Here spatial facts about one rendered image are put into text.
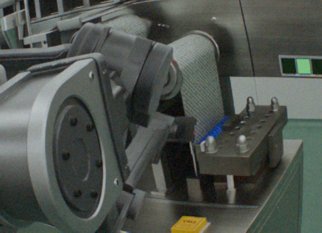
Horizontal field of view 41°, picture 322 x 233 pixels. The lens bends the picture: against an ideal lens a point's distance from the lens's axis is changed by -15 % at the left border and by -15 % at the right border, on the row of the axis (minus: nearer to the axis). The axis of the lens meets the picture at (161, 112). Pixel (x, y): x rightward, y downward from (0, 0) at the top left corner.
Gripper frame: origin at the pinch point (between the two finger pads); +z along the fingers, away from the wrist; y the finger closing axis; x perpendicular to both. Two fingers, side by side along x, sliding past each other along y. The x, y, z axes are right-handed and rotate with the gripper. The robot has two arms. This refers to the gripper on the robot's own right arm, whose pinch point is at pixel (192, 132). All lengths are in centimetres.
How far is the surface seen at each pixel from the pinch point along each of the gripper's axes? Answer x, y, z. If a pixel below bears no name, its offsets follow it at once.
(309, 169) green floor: -4, -9, 208
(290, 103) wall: 57, -49, 272
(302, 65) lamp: 25.1, 29.4, 20.0
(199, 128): 1.7, 0.3, 3.3
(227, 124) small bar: 4.3, 5.7, 11.8
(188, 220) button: -24.8, 9.3, -13.8
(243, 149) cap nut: -4.2, 17.3, -1.3
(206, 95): 11.8, 0.3, 6.4
